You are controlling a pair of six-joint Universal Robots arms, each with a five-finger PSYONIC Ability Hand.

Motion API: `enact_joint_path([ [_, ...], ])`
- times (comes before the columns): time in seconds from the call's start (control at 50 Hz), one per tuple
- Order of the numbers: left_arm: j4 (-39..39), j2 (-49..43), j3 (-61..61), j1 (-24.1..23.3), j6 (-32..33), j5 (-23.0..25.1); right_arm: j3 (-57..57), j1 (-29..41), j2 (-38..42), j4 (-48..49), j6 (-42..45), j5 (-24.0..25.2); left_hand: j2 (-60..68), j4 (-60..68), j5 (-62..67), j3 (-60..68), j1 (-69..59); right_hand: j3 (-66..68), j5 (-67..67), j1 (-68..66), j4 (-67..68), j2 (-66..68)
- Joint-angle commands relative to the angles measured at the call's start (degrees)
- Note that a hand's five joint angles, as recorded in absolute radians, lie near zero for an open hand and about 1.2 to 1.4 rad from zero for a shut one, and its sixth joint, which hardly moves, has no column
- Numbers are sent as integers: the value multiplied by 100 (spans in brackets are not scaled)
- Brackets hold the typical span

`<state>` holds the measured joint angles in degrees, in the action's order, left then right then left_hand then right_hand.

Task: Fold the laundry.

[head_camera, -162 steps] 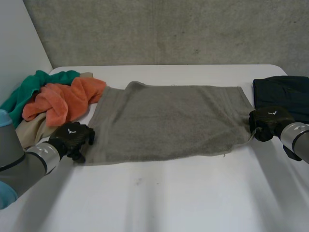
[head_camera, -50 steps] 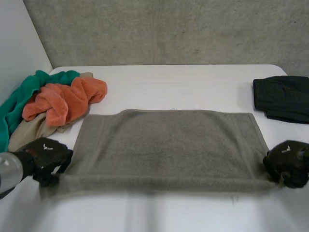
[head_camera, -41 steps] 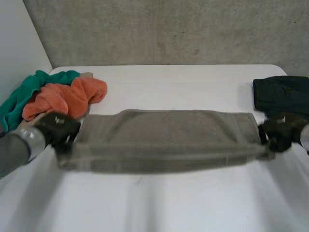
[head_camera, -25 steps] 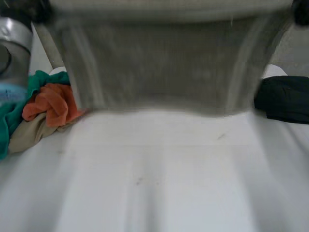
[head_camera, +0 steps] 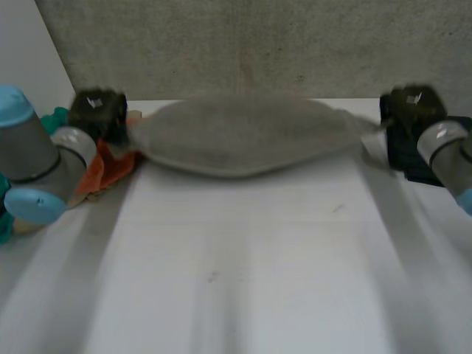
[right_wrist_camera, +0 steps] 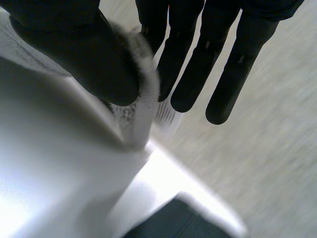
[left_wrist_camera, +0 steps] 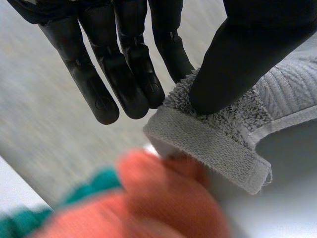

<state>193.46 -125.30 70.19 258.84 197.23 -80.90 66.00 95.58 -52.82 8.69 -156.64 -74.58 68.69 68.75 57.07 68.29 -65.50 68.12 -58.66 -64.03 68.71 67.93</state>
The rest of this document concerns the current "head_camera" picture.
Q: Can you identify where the teal towel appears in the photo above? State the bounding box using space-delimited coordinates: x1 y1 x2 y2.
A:
0 105 72 247

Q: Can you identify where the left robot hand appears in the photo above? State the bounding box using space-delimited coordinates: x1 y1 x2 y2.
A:
67 86 131 153

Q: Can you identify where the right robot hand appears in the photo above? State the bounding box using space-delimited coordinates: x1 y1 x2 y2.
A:
378 83 449 138

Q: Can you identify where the grey towel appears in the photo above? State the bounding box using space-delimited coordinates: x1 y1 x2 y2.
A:
127 94 384 179

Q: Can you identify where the coral towel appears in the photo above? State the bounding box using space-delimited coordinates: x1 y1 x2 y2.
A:
74 139 144 195

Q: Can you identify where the dark blue cloth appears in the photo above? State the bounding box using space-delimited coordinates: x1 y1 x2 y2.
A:
378 94 472 188

